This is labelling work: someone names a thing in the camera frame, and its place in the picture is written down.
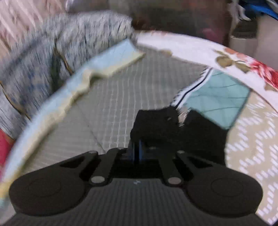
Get beige leaf print curtain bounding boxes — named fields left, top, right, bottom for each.
left=1, top=0, right=66, bottom=58

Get white floral mattress sheet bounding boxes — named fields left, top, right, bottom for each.
left=136, top=31, right=277, bottom=98

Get red floral quilt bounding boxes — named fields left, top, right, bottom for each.
left=0, top=130, right=15, bottom=175

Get patterned teal beige bedsheet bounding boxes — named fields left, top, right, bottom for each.
left=2, top=41, right=277, bottom=225

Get black pants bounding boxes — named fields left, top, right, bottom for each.
left=130, top=106, right=228, bottom=165

